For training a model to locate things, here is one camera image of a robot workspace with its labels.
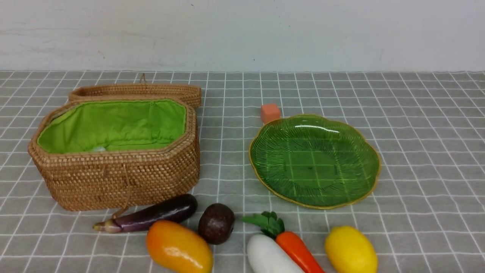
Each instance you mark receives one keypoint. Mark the dark purple passion fruit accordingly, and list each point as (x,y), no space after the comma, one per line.
(216,224)

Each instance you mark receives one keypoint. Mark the woven rattan basket lid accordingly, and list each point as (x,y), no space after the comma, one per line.
(189,94)

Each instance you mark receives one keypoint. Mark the green glass leaf plate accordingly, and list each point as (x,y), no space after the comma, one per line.
(314,162)

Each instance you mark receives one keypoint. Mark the woven rattan basket green lining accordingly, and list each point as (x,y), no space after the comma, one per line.
(119,152)

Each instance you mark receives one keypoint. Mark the purple eggplant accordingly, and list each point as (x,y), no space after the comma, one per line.
(177,209)

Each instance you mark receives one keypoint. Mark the orange yellow mango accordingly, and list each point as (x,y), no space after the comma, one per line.
(178,248)

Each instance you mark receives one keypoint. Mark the grey checked tablecloth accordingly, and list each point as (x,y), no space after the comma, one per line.
(426,214)

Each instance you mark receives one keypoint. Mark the yellow lemon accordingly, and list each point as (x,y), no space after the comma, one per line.
(350,251)

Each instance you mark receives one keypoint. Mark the orange carrot green leaves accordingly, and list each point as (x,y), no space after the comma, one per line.
(272,226)

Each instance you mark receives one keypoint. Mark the white radish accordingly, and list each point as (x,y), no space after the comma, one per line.
(265,256)

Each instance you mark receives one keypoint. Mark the small orange cube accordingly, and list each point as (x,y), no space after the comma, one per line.
(269,112)

